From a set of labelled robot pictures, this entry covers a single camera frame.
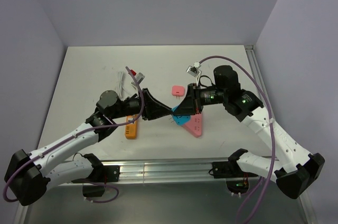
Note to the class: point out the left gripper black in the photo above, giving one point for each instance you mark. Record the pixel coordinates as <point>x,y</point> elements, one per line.
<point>153,109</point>

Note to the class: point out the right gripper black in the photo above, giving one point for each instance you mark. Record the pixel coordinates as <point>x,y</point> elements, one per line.
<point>188,106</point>

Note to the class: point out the blue plug adapter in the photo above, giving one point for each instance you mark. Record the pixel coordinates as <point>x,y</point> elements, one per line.
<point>180,120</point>

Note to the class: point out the pink plug adapter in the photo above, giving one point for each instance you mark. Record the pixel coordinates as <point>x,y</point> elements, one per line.
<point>178,91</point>

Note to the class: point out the pink triangular power strip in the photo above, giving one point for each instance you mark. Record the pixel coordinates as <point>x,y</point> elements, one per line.
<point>194,125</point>

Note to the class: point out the orange power strip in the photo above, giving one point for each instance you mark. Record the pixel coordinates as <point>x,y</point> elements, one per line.
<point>131,128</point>

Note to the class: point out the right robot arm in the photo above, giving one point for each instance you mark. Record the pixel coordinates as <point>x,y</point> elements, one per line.
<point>291,167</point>

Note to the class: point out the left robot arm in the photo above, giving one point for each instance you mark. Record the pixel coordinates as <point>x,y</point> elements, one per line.
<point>88,133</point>

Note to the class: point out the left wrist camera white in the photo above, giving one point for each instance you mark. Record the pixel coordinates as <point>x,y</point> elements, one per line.
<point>138,76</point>

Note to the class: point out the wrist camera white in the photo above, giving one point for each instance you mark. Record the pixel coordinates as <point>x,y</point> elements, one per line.
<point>195,71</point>
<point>138,76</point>

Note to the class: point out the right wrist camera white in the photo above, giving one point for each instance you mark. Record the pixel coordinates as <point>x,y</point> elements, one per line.
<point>195,71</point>

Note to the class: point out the front aluminium rail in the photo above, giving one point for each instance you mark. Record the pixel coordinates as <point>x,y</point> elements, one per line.
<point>163,169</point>

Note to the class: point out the aluminium rail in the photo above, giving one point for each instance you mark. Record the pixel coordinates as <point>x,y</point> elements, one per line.
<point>163,169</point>
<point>249,49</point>

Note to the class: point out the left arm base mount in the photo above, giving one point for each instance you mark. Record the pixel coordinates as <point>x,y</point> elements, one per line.
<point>100,189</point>

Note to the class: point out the right aluminium rail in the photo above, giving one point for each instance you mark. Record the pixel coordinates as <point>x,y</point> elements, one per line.
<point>249,49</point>

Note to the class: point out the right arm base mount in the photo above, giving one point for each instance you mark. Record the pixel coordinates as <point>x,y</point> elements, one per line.
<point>237,181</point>

